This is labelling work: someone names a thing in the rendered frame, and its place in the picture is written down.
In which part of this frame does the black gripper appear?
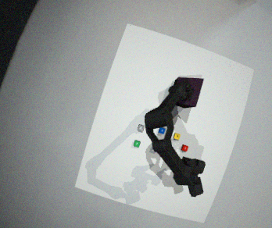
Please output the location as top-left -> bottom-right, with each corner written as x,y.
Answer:
182,156 -> 206,174

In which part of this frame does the red block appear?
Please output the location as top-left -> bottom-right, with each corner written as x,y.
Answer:
181,145 -> 188,151

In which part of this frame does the blue block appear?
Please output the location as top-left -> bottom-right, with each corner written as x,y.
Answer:
159,127 -> 166,134

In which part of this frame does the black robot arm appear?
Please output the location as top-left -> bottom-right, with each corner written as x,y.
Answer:
145,80 -> 204,197

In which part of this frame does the green block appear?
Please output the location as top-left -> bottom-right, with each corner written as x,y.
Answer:
134,141 -> 141,148

